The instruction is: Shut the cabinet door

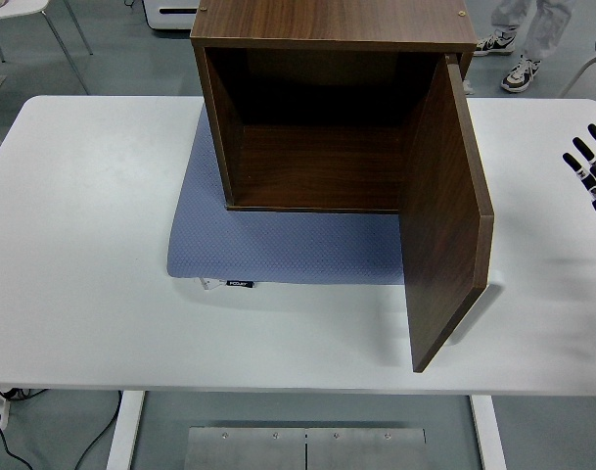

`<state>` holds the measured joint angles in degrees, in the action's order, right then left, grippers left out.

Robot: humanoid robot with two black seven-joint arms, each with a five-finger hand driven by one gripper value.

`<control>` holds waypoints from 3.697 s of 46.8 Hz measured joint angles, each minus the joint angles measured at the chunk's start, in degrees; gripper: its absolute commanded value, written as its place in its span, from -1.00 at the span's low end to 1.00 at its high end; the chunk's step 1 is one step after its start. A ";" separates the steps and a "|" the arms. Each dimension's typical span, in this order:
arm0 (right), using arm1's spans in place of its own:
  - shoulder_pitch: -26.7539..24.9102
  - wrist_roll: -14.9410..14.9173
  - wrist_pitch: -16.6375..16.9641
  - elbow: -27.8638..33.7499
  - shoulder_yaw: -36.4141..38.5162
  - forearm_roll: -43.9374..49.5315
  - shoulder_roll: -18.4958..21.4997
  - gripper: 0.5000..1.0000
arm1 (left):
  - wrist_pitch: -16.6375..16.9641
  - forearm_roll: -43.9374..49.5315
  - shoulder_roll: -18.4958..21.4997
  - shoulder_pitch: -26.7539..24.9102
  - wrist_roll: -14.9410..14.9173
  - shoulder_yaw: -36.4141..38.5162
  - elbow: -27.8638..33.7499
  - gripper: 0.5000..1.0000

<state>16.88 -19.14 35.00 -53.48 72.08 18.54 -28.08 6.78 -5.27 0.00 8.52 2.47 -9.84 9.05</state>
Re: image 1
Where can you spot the brown wooden cabinet door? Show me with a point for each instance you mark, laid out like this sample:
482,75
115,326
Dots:
439,196

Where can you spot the brown wooden cabinet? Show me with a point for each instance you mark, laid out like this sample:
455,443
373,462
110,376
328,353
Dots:
327,19

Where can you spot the person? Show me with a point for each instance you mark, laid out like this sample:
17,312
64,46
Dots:
547,24

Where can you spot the white table leg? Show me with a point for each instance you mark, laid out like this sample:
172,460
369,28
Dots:
488,436
124,431

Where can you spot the blue-grey textured mat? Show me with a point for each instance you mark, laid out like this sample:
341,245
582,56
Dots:
278,245

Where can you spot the grey metal plate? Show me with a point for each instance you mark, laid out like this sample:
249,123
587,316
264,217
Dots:
366,450
243,450

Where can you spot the dark mat label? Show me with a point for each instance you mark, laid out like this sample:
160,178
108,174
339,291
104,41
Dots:
240,283

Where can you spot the white appliance with slot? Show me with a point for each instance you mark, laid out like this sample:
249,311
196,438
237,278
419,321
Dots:
172,19

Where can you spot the white chair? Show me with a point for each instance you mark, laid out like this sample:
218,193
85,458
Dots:
13,7

